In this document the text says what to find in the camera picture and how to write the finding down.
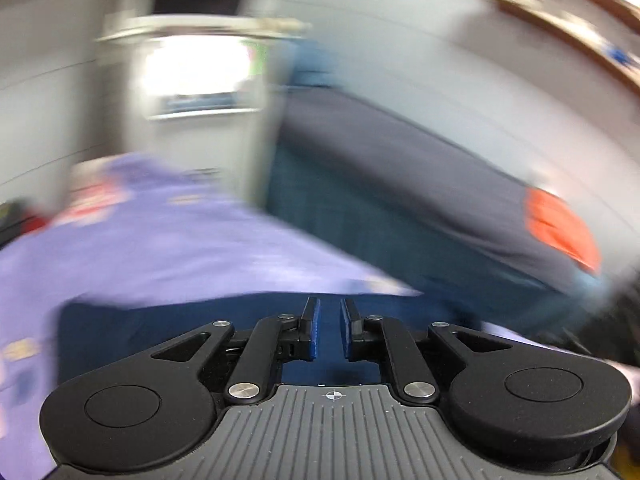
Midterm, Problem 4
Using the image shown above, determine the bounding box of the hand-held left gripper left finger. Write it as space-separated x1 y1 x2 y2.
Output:
151 296 321 406

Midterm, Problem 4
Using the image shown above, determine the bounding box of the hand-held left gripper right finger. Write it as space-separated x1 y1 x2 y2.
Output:
340 297 512 406

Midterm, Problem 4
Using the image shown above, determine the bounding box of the navy blue garment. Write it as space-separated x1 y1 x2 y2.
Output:
56 291 483 392

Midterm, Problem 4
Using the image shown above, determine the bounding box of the grey blanket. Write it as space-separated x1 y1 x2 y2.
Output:
279 91 603 293

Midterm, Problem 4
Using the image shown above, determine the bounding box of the purple floral bed sheet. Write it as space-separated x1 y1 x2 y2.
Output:
0 152 640 480

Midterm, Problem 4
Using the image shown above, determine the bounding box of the orange cloth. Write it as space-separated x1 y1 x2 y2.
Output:
521 186 602 275

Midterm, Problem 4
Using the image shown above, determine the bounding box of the white appliance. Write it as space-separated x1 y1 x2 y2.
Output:
97 14 312 201

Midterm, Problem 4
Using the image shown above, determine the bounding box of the wooden wall shelf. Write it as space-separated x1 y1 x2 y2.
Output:
475 0 640 92

